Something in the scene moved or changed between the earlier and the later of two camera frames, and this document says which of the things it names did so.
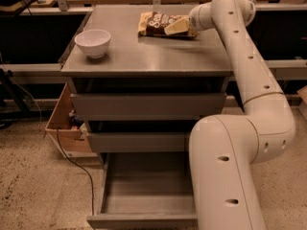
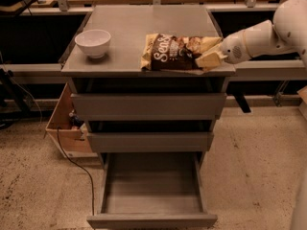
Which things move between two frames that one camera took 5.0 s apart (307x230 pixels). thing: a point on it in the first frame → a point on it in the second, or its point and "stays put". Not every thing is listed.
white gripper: (194, 20) → (232, 49)
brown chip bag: (153, 23) → (173, 53)
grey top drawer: (148, 99) stays put
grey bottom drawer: (146, 191) stays put
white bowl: (93, 42) stays put
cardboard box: (67, 129) stays put
